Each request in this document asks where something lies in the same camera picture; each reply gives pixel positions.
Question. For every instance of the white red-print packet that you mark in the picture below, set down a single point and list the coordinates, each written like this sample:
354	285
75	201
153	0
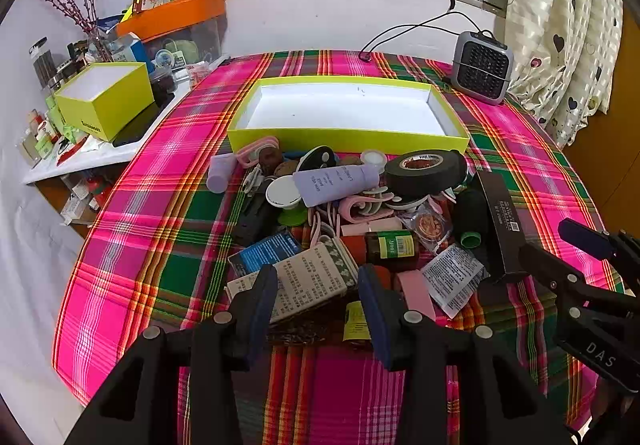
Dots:
197	73

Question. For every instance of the clear bin with orange lid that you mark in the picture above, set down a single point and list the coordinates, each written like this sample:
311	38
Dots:
175	12

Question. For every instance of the black oval pad white rim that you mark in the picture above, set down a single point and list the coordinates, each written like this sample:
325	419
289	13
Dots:
312	157

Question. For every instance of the wooden cabinet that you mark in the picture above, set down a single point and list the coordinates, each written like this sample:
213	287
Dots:
610	150

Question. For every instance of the blue and white carton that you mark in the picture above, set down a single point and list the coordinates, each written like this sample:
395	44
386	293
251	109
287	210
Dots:
127	47

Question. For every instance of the brown jar with yellow label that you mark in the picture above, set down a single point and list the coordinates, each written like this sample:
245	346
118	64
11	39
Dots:
356	322

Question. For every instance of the tan walnut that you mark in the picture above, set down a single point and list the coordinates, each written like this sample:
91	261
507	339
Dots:
287	169
350	161

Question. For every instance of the large lilac tube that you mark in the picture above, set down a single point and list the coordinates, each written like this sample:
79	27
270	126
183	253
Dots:
330	182

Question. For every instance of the pink rectangular case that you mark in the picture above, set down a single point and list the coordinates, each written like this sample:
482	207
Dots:
370	226

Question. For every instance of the heart-print curtain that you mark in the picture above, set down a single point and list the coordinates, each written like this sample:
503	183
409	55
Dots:
560	25

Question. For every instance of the shallow yellow-green box tray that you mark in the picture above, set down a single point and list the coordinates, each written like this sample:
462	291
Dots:
350	105

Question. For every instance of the dark brown walnut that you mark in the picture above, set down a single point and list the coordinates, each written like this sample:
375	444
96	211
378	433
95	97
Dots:
270	160

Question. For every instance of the black phone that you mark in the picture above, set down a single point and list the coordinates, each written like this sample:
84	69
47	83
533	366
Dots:
137	127

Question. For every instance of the tall jar with dark sticks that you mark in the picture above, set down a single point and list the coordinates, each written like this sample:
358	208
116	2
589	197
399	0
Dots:
44	65

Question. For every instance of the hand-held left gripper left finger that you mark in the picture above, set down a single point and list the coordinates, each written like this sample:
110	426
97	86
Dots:
262	305

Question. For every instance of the dark brown packet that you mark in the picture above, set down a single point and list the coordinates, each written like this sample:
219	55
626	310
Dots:
310	332

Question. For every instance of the small grey desk fan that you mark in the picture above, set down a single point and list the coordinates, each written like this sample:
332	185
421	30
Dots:
480	65

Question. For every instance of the deep yellow-green box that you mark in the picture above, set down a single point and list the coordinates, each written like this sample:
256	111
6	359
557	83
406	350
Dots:
125	110

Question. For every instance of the white round cap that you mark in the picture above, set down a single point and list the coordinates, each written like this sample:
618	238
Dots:
372	159

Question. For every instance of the brown jar with green label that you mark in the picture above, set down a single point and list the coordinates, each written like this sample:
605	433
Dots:
390	250

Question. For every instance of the long black box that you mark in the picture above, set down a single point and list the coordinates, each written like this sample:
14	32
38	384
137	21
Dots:
502	225

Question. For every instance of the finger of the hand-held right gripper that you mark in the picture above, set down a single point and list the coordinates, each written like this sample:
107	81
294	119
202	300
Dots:
545	267
582	237

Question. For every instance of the group of small cosmetic bottles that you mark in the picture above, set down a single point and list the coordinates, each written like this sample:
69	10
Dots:
45	135

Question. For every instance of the black tape roll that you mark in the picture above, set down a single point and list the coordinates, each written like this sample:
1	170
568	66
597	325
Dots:
430	177

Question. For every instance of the copper coin packet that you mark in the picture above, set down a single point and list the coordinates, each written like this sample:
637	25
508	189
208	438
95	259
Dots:
430	227

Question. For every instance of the white side table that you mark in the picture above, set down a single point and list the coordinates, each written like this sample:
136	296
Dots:
100	160

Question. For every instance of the small lilac tube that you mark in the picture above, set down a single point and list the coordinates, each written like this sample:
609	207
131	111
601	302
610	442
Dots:
220	172

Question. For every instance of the pink clip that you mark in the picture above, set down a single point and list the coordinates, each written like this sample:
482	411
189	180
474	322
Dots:
367	205
320	227
250	156

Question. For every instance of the white disc with green base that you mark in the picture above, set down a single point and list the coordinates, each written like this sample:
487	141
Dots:
282	190

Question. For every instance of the red plastic bottle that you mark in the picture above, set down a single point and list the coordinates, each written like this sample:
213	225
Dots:
100	192

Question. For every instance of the pink card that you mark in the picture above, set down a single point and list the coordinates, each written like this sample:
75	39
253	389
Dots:
415	292

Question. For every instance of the dark round jar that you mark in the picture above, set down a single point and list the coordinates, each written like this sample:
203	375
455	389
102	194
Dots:
162	85

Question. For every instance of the black plastic object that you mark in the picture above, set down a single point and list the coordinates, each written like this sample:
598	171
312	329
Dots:
257	220

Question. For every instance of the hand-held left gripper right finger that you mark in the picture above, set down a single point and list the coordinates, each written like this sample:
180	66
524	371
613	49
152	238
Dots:
372	305

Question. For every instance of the green and white patterned box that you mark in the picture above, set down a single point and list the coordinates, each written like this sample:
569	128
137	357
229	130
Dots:
310	280

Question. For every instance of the blue packet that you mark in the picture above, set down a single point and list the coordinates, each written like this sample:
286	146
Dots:
265	250

